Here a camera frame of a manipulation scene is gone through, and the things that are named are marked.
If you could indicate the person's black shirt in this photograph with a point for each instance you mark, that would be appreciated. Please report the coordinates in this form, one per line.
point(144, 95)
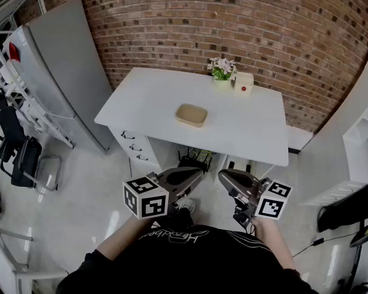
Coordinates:
point(187, 262)

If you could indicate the tan rectangular tray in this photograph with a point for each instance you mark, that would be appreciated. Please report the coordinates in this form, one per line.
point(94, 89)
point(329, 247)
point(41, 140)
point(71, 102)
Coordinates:
point(191, 115)

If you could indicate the white table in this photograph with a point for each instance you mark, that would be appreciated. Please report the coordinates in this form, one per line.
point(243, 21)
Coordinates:
point(159, 103)

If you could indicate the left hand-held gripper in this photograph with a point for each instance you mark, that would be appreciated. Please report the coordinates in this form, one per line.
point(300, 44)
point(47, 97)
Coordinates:
point(148, 201)

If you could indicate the white metal frame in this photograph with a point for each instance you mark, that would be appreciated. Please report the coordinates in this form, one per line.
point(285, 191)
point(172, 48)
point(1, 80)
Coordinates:
point(18, 271)

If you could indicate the person's left forearm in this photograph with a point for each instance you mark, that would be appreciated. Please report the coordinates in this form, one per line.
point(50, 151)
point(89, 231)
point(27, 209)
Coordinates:
point(122, 240)

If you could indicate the red fridge magnet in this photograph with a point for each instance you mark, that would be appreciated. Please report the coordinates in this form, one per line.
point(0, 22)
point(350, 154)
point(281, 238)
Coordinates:
point(14, 52)

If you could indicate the black router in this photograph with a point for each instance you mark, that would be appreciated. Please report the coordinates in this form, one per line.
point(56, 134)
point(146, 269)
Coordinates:
point(193, 162)

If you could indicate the pink flowers in white pot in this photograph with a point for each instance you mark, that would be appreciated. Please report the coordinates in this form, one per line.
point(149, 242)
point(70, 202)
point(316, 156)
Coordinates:
point(222, 70)

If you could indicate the person's white shoe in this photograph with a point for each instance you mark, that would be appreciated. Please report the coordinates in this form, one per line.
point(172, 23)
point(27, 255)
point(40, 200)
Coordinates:
point(187, 204)

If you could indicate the white box with red dot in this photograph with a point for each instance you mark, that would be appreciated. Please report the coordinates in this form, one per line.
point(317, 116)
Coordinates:
point(243, 83)

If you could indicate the black folding chair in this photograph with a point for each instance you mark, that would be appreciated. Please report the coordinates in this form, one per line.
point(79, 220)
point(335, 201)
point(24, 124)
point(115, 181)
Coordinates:
point(21, 158)

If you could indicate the white drawer cabinet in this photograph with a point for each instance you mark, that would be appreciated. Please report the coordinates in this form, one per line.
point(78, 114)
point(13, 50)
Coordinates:
point(138, 147)

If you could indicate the white shelf unit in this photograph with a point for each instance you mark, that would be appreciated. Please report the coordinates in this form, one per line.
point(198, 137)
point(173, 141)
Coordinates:
point(334, 164)

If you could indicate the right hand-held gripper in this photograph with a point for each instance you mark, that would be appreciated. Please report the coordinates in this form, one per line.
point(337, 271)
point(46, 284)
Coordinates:
point(270, 205)

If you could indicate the grey refrigerator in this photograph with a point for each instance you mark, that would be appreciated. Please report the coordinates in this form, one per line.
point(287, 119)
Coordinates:
point(64, 72)

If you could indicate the person's right forearm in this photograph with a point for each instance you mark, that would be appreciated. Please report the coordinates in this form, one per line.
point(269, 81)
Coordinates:
point(273, 243)

